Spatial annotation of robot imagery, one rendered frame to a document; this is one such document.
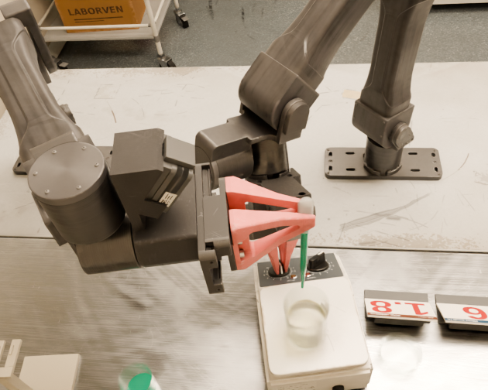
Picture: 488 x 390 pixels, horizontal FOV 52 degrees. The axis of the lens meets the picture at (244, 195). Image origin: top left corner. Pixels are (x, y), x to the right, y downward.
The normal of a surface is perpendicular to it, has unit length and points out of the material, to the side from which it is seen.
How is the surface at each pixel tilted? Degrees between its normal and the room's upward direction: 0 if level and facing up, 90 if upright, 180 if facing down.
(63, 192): 1
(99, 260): 69
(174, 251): 91
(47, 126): 16
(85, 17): 90
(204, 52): 0
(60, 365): 0
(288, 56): 36
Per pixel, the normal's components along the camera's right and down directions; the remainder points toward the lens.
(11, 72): 0.04, -0.44
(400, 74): 0.55, 0.59
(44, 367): -0.10, -0.64
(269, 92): -0.54, -0.22
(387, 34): -0.80, 0.45
